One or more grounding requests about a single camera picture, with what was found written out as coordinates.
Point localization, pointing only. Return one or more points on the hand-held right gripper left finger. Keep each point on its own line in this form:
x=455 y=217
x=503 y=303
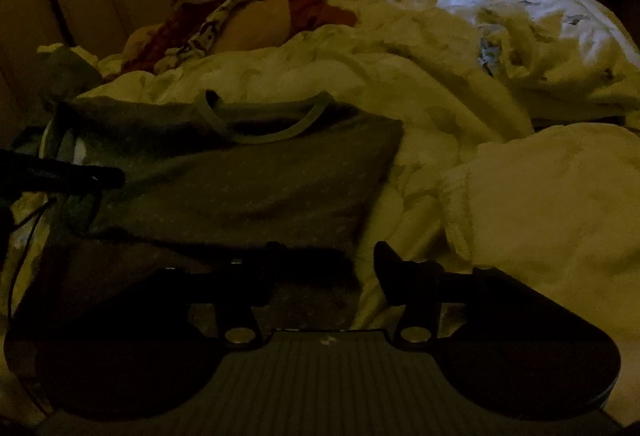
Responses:
x=240 y=281

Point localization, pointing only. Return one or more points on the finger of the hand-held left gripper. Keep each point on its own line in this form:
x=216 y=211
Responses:
x=65 y=176

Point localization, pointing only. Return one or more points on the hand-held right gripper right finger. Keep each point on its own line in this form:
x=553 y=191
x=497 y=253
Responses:
x=395 y=271

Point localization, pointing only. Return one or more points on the grey dotted shirt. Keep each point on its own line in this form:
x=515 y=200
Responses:
x=225 y=186

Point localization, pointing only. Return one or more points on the patterned clothes pile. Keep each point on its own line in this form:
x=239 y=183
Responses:
x=310 y=0

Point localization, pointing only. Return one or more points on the teal cloth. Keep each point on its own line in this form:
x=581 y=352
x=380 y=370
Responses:
x=70 y=75

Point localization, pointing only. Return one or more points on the small white cloth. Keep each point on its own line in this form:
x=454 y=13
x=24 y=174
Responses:
x=82 y=53

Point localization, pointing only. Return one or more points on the white fleece blanket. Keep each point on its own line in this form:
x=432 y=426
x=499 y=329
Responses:
x=550 y=216

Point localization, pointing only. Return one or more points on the white leaf print duvet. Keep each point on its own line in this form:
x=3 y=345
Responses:
x=400 y=65

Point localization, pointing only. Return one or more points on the orange plush cushion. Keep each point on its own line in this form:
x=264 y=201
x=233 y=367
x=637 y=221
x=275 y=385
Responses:
x=260 y=23

